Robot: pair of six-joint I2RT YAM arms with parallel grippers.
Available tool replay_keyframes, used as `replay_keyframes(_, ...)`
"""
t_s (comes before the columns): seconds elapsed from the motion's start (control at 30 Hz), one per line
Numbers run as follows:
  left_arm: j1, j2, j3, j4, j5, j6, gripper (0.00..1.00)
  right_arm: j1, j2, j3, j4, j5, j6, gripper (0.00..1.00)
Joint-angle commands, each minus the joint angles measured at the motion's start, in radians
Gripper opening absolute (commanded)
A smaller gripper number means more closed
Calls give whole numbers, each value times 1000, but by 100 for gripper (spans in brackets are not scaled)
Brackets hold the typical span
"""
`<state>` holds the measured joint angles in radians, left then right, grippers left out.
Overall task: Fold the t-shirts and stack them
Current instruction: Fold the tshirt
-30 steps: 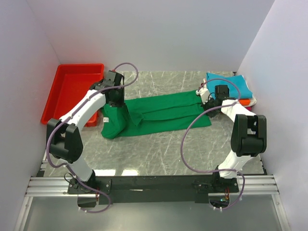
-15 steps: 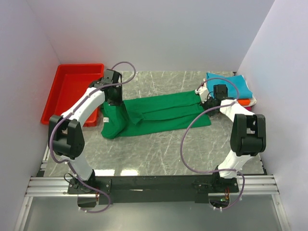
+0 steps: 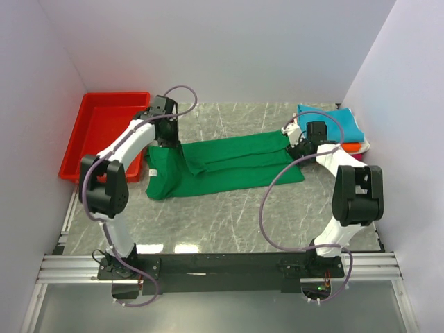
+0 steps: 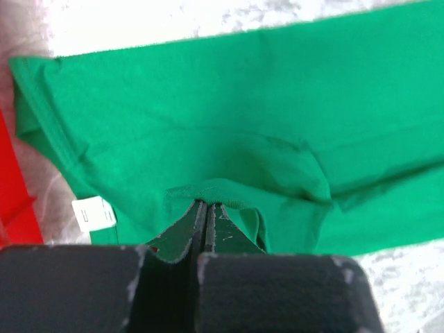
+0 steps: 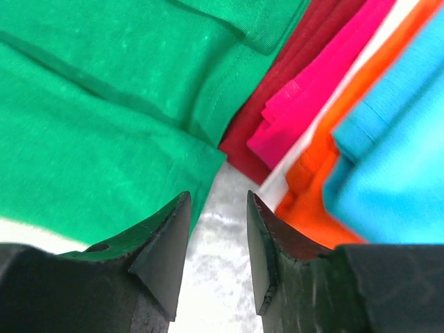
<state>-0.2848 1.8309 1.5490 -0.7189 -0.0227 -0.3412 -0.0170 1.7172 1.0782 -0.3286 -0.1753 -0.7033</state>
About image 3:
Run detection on green t shirt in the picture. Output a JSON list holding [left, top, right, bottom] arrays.
[[146, 130, 293, 200]]

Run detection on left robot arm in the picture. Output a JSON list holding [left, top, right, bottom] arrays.
[[79, 95, 180, 278]]

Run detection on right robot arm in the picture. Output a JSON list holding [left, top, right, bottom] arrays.
[[282, 121, 384, 269]]

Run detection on white folded shirt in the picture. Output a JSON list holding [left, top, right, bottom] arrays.
[[292, 112, 371, 157]]

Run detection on teal folded shirt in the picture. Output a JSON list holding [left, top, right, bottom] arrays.
[[297, 105, 364, 143]]

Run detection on orange folded shirt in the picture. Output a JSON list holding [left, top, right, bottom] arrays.
[[341, 142, 361, 154]]

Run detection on magenta folded shirt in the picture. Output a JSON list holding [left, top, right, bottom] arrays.
[[352, 154, 363, 161]]

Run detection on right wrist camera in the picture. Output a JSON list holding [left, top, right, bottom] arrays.
[[281, 123, 302, 146]]

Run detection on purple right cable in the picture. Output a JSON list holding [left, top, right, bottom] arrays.
[[259, 110, 354, 303]]

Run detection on purple cable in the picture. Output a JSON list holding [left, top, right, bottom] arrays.
[[78, 85, 199, 308], [259, 110, 354, 303]]

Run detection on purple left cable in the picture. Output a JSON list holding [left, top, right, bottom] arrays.
[[78, 85, 199, 308]]

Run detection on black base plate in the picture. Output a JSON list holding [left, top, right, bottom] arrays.
[[97, 251, 345, 295]]

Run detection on aluminium rail frame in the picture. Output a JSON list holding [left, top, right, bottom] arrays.
[[22, 183, 418, 332]]

